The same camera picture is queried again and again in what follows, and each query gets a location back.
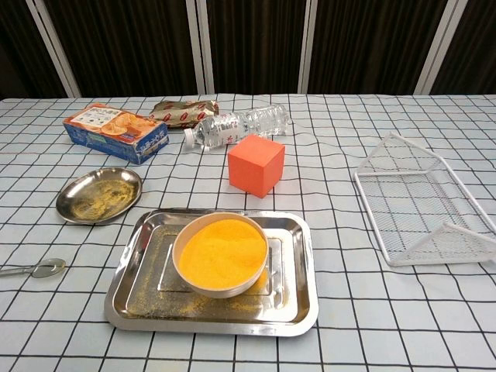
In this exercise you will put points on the small metal spoon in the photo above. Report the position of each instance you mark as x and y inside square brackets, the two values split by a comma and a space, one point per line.
[48, 268]

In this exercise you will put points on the orange powder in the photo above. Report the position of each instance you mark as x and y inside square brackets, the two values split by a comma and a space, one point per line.
[222, 253]

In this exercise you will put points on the beige round bowl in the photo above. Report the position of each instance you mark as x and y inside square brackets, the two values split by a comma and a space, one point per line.
[217, 293]

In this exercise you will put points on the orange foam cube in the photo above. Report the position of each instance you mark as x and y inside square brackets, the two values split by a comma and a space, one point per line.
[252, 170]

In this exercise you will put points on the clear plastic water bottle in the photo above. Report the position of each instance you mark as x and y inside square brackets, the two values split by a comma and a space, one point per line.
[232, 126]

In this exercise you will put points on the brown foil snack bag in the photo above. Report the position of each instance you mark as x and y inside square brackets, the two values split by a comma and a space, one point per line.
[182, 112]

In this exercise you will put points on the dark brown curtain panel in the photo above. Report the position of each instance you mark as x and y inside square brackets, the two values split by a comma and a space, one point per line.
[255, 46]
[372, 46]
[476, 54]
[124, 46]
[15, 46]

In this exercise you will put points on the blue orange snack box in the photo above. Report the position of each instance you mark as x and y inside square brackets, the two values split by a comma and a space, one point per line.
[108, 128]

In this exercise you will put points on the oval stainless steel dish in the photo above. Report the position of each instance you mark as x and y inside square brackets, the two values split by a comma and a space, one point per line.
[97, 195]

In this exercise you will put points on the rectangular stainless steel tray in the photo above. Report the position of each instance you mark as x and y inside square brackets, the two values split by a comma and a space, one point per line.
[155, 310]

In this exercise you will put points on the white black checkered tablecloth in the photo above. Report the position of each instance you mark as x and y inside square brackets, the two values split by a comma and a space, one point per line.
[387, 310]

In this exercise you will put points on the white partition frame post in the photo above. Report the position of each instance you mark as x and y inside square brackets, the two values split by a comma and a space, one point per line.
[206, 46]
[441, 46]
[312, 46]
[57, 48]

